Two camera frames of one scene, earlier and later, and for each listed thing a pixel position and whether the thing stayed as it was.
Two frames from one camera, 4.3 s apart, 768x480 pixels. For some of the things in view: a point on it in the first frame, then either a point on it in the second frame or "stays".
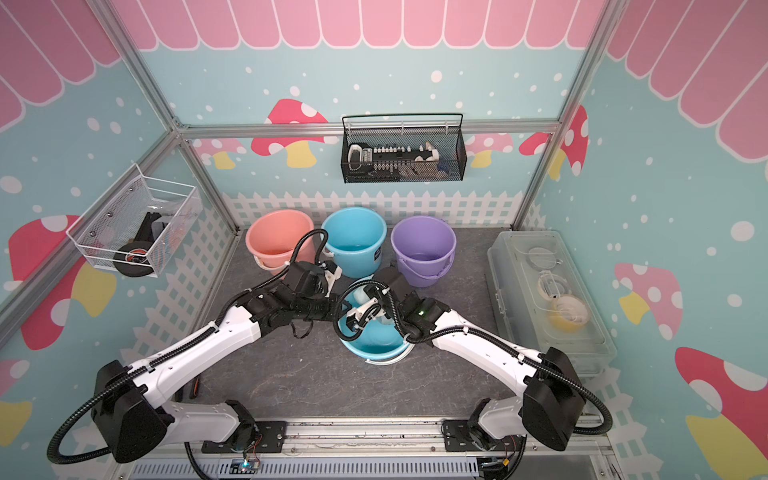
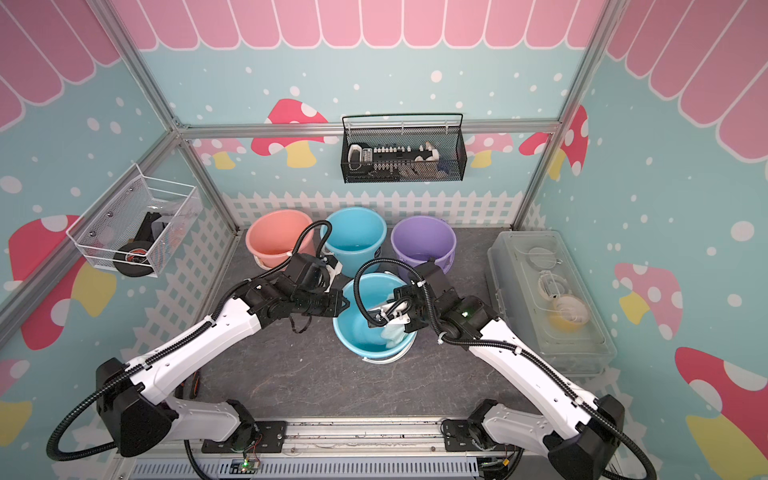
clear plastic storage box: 544,300 stays
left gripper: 332,310 stays
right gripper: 371,290 -> 405,290
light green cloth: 360,295 -> 393,333
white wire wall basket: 135,225 stays
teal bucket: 380,341 stays
